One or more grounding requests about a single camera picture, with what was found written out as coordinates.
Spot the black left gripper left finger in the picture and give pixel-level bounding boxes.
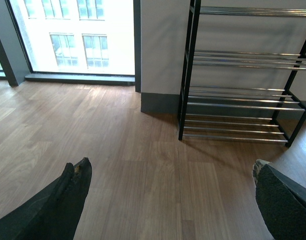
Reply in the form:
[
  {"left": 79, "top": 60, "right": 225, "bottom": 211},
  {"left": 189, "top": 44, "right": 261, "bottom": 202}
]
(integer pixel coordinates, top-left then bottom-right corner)
[{"left": 0, "top": 157, "right": 92, "bottom": 240}]

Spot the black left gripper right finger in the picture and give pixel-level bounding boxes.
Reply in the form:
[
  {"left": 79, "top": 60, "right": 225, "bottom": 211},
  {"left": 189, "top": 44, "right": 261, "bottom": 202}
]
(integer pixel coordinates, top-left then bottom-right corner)
[{"left": 253, "top": 159, "right": 306, "bottom": 240}]

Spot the black metal shoe rack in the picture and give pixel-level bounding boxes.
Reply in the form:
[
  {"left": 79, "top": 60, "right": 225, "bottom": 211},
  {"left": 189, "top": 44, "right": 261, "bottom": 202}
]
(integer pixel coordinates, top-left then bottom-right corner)
[{"left": 178, "top": 0, "right": 306, "bottom": 147}]

